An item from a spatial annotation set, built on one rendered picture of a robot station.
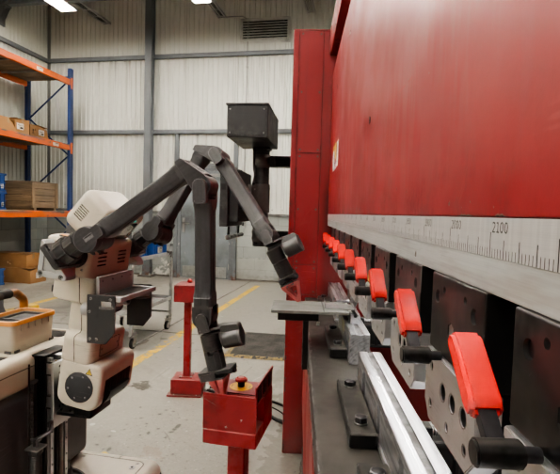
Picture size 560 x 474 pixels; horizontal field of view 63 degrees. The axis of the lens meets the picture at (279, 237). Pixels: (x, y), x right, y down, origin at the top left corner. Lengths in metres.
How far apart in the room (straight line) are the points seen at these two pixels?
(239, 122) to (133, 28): 7.84
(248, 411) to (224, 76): 8.37
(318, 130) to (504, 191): 2.16
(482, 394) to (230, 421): 1.12
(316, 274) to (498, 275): 2.14
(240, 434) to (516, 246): 1.15
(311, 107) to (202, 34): 7.33
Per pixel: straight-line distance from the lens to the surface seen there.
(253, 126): 2.69
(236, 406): 1.39
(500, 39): 0.44
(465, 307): 0.46
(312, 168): 2.50
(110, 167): 10.04
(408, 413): 0.93
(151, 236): 1.82
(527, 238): 0.36
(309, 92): 2.57
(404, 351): 0.51
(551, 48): 0.36
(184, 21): 10.01
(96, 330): 1.64
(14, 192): 9.39
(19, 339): 1.90
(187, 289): 3.32
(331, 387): 1.28
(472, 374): 0.36
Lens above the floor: 1.33
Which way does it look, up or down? 3 degrees down
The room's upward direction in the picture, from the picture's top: 2 degrees clockwise
